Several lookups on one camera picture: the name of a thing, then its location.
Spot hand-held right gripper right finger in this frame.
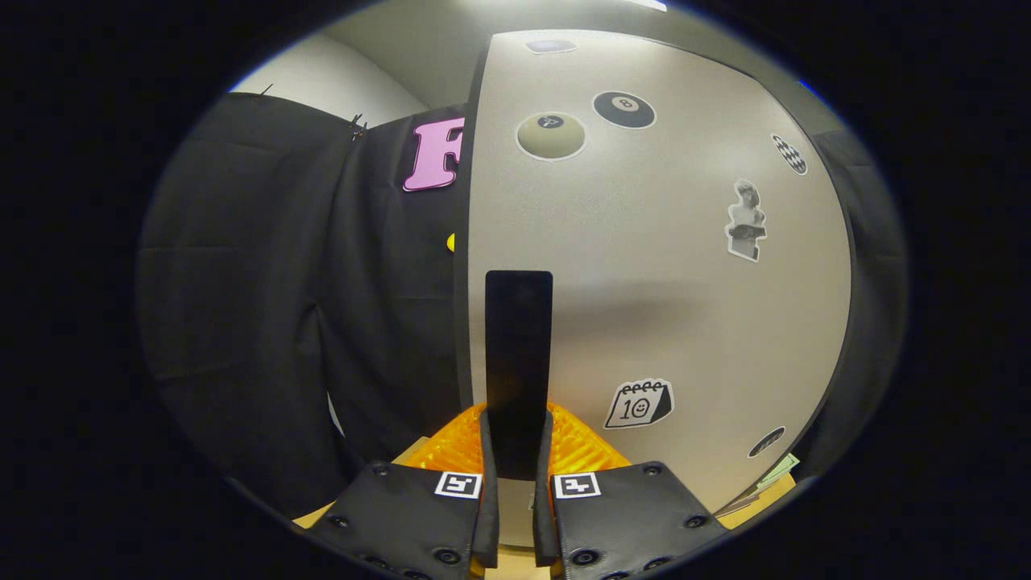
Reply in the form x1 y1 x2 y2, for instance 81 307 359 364
533 403 730 580

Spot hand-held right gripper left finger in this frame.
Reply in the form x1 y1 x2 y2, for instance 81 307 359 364
306 403 500 580

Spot black door handle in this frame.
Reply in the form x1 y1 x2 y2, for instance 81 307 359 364
485 270 555 482

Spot beige cabinet door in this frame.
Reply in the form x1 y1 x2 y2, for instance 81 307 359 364
466 31 855 516

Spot green book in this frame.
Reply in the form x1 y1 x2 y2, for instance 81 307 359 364
756 453 801 489

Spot black backdrop cloth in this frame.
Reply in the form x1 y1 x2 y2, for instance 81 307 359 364
137 90 911 516

